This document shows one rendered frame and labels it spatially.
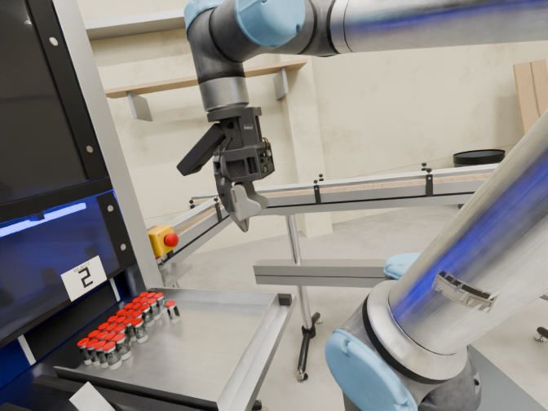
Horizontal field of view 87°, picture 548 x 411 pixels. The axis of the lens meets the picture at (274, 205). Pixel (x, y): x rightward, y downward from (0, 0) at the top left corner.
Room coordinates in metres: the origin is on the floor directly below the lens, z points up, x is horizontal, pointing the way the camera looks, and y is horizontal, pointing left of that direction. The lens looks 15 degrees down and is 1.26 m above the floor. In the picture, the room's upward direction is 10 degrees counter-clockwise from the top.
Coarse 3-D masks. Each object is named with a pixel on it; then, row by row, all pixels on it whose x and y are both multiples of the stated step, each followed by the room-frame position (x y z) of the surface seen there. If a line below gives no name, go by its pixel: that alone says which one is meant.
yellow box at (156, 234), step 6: (150, 228) 0.83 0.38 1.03; (156, 228) 0.82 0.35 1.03; (162, 228) 0.81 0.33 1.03; (168, 228) 0.82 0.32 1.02; (150, 234) 0.78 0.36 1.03; (156, 234) 0.77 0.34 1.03; (162, 234) 0.79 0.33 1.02; (150, 240) 0.78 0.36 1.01; (156, 240) 0.77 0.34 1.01; (162, 240) 0.79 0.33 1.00; (156, 246) 0.77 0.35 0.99; (162, 246) 0.78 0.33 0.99; (156, 252) 0.78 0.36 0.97; (162, 252) 0.77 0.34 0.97
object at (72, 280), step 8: (96, 256) 0.61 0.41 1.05; (88, 264) 0.59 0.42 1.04; (96, 264) 0.60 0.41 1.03; (72, 272) 0.55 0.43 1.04; (96, 272) 0.60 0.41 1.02; (64, 280) 0.54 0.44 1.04; (72, 280) 0.55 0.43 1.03; (80, 280) 0.56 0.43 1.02; (88, 280) 0.58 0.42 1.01; (96, 280) 0.59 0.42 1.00; (104, 280) 0.61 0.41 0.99; (72, 288) 0.54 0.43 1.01; (80, 288) 0.56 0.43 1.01; (88, 288) 0.57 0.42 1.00; (72, 296) 0.54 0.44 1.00
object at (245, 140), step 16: (224, 112) 0.46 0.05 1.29; (240, 112) 0.47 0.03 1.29; (256, 112) 0.47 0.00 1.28; (224, 128) 0.48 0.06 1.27; (240, 128) 0.48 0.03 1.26; (256, 128) 0.46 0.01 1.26; (224, 144) 0.49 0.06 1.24; (240, 144) 0.48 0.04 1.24; (256, 144) 0.46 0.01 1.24; (224, 160) 0.47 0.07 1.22; (240, 160) 0.47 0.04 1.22; (256, 160) 0.45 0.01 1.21; (272, 160) 0.51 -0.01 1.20; (224, 176) 0.47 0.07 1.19; (240, 176) 0.47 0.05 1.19; (256, 176) 0.45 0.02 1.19
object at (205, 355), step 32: (160, 288) 0.67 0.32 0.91; (160, 320) 0.58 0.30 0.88; (192, 320) 0.55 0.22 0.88; (224, 320) 0.53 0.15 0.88; (256, 320) 0.52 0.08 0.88; (160, 352) 0.47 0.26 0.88; (192, 352) 0.46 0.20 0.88; (224, 352) 0.44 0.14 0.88; (256, 352) 0.43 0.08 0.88; (96, 384) 0.40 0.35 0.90; (128, 384) 0.37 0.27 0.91; (160, 384) 0.39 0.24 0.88; (192, 384) 0.38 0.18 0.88; (224, 384) 0.34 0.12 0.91
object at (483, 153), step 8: (464, 152) 3.29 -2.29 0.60; (472, 152) 3.27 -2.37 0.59; (480, 152) 3.22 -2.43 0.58; (488, 152) 3.16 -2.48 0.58; (496, 152) 3.09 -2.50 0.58; (504, 152) 2.87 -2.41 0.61; (456, 160) 3.07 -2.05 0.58; (464, 160) 2.97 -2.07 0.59; (472, 160) 2.90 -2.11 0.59; (480, 160) 2.86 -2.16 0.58; (488, 160) 2.83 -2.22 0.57; (496, 160) 2.82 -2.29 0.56
